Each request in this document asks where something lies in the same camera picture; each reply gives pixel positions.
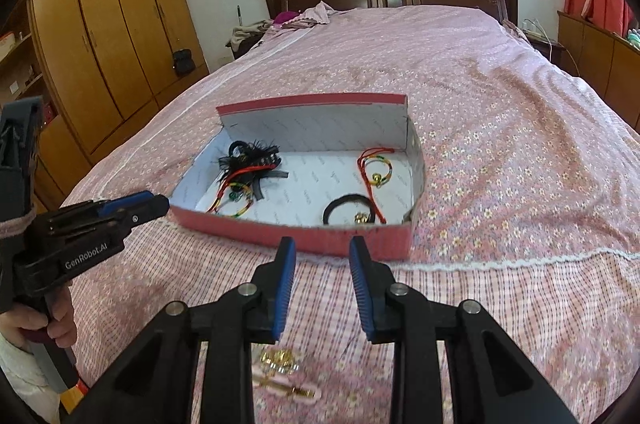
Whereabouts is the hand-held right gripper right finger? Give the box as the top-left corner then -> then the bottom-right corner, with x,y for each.
348,235 -> 578,424

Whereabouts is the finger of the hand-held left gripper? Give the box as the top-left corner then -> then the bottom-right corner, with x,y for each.
117,196 -> 171,229
97,191 -> 157,217

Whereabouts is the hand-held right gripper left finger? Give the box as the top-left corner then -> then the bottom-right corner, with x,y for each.
65,236 -> 297,424

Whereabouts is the pink cardboard box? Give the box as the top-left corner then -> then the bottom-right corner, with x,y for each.
169,92 -> 426,261

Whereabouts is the rainbow cord bracelet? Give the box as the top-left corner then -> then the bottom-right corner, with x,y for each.
207,164 -> 271,219

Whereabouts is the black hair tie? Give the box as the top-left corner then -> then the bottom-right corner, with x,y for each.
322,193 -> 376,227

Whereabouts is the pink pearl hair clip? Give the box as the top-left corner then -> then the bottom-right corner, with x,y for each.
252,348 -> 318,405

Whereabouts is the red string bracelet gold bell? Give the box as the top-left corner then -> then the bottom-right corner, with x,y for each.
356,147 -> 407,225

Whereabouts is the black feather hair bow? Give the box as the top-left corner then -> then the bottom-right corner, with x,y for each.
217,139 -> 291,202

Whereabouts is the person's left forearm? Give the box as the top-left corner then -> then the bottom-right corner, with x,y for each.
0,334 -> 56,422

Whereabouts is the person's left hand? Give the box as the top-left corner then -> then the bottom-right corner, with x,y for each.
0,289 -> 76,350

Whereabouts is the black hanging bag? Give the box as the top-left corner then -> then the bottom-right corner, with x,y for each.
171,48 -> 195,77

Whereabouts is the open wooden shelf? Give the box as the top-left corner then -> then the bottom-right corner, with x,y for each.
0,31 -> 51,129

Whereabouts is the wooden wardrobe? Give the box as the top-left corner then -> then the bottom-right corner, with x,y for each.
27,0 -> 211,215

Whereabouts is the dark wooden nightstand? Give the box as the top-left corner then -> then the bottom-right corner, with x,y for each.
520,31 -> 568,67

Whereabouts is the low wooden cabinet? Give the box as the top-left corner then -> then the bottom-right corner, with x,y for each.
556,10 -> 640,132

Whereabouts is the white cable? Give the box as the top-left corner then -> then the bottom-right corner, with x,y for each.
522,18 -> 556,54

